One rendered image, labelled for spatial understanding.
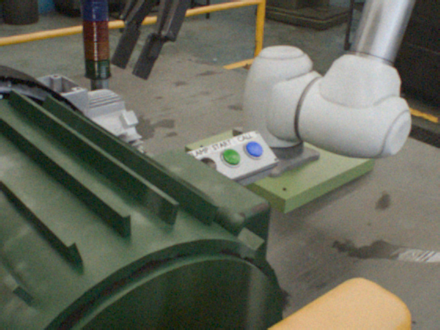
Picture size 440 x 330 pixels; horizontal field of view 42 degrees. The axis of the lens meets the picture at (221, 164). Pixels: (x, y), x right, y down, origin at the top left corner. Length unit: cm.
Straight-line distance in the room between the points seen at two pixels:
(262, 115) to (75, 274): 115
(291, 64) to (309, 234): 38
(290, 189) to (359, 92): 27
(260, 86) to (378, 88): 26
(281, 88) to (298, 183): 22
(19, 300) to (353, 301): 12
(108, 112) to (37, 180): 77
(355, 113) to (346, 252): 29
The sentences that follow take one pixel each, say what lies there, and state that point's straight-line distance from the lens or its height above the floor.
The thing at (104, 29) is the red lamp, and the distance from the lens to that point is 135.
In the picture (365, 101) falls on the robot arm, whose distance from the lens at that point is 123.
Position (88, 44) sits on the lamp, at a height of 111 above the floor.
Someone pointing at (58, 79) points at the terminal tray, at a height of 114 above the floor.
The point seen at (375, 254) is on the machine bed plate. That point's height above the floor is 80.
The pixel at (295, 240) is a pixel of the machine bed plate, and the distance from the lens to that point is 122.
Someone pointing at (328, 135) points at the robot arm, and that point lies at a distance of 126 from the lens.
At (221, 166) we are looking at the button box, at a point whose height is 106.
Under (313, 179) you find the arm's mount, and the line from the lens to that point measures 137.
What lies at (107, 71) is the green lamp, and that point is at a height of 105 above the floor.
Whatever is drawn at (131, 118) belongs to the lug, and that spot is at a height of 108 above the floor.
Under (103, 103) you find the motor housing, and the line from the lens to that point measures 103.
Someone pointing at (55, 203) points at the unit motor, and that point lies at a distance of 25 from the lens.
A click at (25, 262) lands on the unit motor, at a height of 135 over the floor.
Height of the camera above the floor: 148
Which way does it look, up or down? 27 degrees down
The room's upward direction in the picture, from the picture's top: 3 degrees clockwise
